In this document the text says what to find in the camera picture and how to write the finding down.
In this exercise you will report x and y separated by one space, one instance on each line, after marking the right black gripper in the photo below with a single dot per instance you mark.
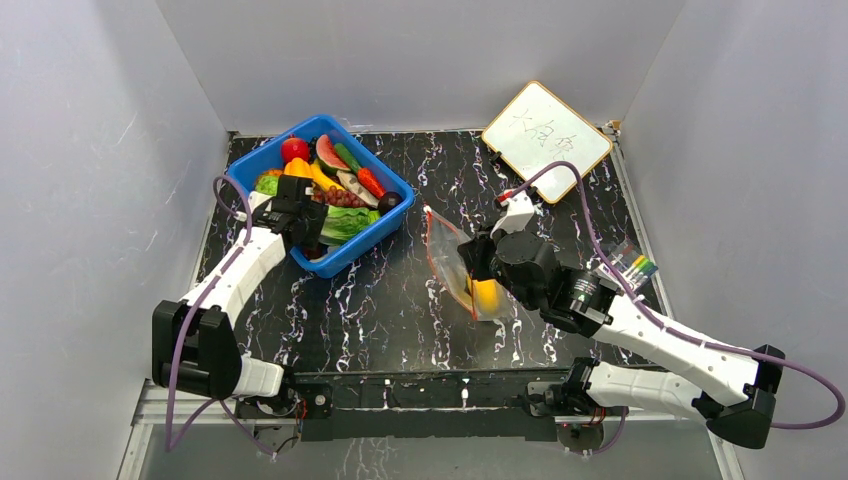
477 254

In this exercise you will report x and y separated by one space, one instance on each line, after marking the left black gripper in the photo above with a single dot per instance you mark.
317 216

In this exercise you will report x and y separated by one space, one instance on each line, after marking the green toy lettuce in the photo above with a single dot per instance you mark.
341 224

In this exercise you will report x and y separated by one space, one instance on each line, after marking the yellow toy mango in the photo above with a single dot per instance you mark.
485 296

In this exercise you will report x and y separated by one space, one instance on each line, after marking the clear zip top bag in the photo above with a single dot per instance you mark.
442 241

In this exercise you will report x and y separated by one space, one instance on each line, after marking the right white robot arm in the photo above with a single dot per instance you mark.
733 395

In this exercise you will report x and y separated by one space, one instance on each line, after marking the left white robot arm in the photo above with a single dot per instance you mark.
194 349

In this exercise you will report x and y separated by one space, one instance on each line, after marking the green toy custard apple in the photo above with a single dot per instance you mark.
267 182

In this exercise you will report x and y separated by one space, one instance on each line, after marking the toy purple grapes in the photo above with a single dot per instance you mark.
338 198

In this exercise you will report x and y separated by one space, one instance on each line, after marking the toy banana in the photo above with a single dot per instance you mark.
322 180

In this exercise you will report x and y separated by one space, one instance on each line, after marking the yellow toy bell pepper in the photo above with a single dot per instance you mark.
298 167

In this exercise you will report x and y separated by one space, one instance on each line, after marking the toy watermelon slice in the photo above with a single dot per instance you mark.
327 156

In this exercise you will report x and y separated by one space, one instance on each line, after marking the red toy pomegranate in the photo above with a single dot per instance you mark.
294 147

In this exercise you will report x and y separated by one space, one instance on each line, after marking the blue plastic bin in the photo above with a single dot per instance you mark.
248 168

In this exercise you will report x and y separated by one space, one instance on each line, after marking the green toy cucumber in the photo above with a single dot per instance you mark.
347 157

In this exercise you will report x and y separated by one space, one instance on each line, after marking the toy carrot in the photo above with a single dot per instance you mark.
369 181

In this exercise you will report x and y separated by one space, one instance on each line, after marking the dark toy plum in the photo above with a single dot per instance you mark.
388 202

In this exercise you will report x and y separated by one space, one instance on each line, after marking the pack of coloured markers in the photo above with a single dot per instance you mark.
633 265

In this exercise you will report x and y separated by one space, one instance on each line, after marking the white dry-erase board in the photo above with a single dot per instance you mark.
536 128

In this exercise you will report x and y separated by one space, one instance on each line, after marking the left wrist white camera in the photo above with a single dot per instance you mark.
256 199

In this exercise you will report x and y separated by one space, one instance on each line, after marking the wrist white camera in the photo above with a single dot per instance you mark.
256 199
518 211

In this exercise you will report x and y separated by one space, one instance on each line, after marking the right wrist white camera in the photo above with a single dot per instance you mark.
518 211

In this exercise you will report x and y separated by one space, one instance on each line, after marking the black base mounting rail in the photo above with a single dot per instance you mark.
524 403

